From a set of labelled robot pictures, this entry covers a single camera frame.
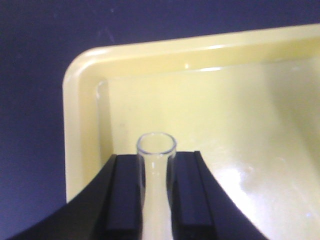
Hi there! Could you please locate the silver metal tray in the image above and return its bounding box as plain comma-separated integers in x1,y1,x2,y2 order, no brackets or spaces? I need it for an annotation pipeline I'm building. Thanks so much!
63,24,320,240

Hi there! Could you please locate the short transparent test tube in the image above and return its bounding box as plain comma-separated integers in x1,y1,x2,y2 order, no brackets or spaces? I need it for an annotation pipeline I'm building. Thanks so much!
136,132,177,240

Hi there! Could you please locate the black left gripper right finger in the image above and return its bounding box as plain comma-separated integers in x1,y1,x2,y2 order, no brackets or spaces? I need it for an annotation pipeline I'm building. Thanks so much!
169,151,266,240

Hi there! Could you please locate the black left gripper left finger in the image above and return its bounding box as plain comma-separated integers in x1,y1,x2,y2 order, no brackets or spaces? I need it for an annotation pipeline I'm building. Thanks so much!
12,154,144,240

